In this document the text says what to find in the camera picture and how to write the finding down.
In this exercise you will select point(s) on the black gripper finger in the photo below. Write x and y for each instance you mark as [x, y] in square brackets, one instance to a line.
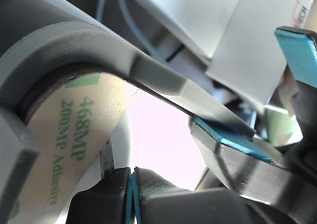
[173, 209]

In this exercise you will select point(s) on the dark second gripper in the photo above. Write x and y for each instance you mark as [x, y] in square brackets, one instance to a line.
[307, 164]

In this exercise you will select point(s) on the white panel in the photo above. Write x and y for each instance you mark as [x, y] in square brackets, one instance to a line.
[198, 11]

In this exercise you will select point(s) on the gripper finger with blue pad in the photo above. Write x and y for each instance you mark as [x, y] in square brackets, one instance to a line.
[297, 55]

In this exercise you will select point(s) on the printed cardboard box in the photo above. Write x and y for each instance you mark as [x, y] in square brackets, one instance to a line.
[309, 18]

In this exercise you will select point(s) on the tan printed tape liner strip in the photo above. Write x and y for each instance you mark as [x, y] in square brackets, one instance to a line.
[74, 134]

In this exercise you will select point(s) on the pale green object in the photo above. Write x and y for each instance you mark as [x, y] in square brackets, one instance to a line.
[280, 125]

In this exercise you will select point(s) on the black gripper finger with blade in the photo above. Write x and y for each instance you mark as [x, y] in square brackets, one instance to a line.
[104, 204]

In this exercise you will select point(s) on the grey tape holder frame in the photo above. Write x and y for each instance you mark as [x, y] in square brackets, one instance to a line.
[74, 43]

